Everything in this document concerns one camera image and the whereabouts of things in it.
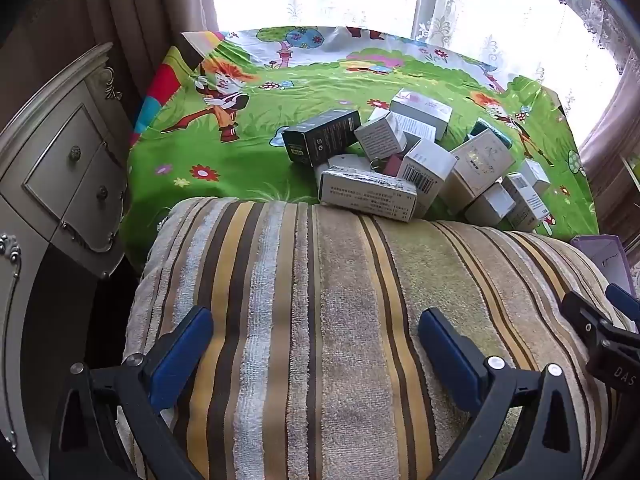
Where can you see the purple cardboard box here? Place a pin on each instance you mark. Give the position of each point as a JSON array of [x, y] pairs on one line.
[[600, 260]]

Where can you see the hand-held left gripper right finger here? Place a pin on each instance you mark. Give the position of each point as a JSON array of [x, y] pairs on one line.
[[450, 355]]

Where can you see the cream carved dresser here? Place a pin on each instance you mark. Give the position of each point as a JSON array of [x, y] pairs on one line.
[[50, 170]]

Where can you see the green cartoon printed blanket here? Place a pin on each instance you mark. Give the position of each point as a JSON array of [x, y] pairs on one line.
[[325, 85]]

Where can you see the pink binder clip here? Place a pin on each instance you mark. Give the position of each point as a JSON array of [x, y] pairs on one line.
[[391, 165]]

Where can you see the pile of small cartons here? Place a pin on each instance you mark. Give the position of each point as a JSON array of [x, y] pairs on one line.
[[370, 195]]

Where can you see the beige curtain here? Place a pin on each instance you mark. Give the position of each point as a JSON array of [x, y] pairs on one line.
[[140, 10]]

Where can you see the striped beige towel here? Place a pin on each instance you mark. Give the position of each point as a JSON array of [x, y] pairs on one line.
[[325, 335]]

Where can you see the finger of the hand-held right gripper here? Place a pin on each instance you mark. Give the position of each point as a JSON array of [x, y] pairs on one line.
[[624, 297], [595, 320]]

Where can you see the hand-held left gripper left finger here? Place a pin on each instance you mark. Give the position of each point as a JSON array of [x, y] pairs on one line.
[[180, 355]]

